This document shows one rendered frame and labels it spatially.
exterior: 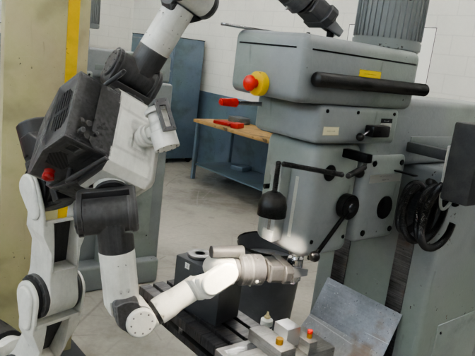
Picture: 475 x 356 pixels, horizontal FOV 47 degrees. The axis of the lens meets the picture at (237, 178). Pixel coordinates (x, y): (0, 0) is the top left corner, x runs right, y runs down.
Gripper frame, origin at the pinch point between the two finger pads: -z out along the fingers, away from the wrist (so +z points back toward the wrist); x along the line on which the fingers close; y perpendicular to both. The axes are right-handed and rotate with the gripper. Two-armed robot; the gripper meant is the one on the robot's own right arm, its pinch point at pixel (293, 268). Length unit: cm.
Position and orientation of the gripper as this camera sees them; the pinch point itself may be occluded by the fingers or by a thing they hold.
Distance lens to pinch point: 162.3
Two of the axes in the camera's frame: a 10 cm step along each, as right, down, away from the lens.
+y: -1.4, 9.7, 2.1
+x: -3.6, -2.5, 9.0
